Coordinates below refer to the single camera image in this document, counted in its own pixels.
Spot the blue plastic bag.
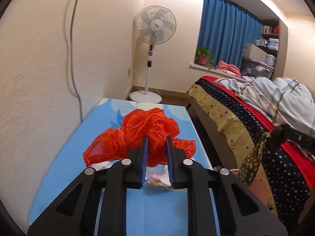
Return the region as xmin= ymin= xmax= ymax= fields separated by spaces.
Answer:
xmin=110 ymin=109 xmax=124 ymax=129

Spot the black floral scrunchie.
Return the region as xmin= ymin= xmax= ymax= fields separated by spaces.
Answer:
xmin=238 ymin=124 xmax=290 ymax=187

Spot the blue patterned table mat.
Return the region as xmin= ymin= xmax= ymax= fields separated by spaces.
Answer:
xmin=28 ymin=98 xmax=212 ymax=235

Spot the wall socket with plug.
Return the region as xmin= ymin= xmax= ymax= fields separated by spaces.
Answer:
xmin=128 ymin=68 xmax=137 ymax=76

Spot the grey storage box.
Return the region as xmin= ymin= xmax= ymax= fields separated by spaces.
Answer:
xmin=240 ymin=58 xmax=274 ymax=79

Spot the white cardboard box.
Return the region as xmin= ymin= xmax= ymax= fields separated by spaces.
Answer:
xmin=243 ymin=44 xmax=267 ymax=62

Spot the grey wall cable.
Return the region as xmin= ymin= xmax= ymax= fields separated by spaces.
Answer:
xmin=69 ymin=0 xmax=85 ymax=124

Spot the pink folded cloth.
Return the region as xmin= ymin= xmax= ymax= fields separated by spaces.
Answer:
xmin=216 ymin=60 xmax=241 ymax=77

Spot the potted green plant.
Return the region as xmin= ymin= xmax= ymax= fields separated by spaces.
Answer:
xmin=194 ymin=47 xmax=214 ymax=68

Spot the plaid blue quilt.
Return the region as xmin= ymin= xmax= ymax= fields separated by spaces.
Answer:
xmin=216 ymin=77 xmax=314 ymax=137

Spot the wooden bookshelf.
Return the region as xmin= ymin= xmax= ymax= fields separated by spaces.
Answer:
xmin=258 ymin=19 xmax=288 ymax=79

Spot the white standing fan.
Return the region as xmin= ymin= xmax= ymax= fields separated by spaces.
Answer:
xmin=129 ymin=5 xmax=177 ymax=103

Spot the clear plastic wrapper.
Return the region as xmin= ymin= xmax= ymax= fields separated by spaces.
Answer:
xmin=144 ymin=165 xmax=172 ymax=190

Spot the blue curtain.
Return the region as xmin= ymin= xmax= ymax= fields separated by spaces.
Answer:
xmin=197 ymin=0 xmax=262 ymax=68

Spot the red plastic bag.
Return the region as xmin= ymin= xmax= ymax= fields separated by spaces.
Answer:
xmin=83 ymin=108 xmax=196 ymax=167

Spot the star patterned bed sheet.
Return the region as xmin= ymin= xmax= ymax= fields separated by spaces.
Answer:
xmin=187 ymin=83 xmax=314 ymax=230

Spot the pink trash bin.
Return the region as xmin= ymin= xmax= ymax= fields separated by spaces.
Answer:
xmin=230 ymin=168 xmax=269 ymax=206

